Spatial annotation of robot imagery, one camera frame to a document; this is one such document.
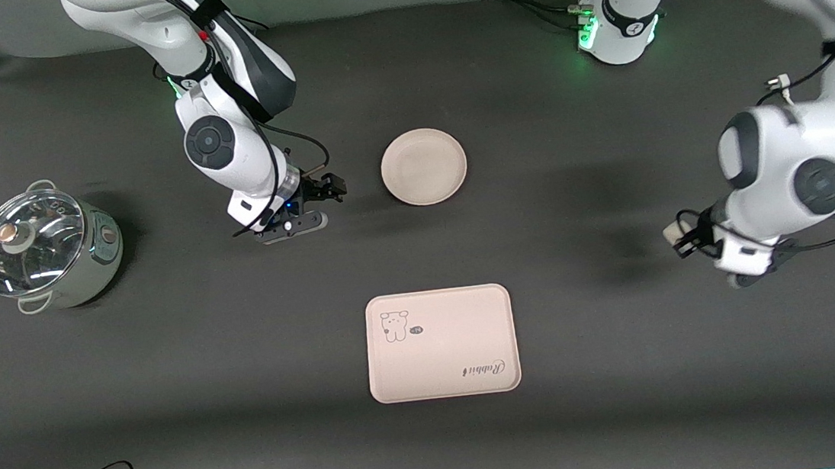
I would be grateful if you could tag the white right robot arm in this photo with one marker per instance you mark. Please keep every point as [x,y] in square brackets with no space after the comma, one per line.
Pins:
[225,142]

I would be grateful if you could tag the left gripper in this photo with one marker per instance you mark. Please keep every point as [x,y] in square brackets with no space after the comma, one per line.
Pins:
[702,231]

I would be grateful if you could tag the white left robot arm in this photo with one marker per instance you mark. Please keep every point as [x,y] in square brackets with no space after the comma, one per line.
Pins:
[785,153]

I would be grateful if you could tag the round beige plate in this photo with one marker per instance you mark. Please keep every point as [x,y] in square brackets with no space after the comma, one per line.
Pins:
[424,166]

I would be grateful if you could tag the green pot with glass lid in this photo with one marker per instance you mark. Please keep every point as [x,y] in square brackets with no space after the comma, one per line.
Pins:
[43,247]

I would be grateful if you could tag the beige rectangular rabbit tray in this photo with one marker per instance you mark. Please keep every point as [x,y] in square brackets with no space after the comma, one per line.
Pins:
[444,354]

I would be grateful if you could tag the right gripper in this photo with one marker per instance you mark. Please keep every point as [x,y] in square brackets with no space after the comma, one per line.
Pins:
[311,192]

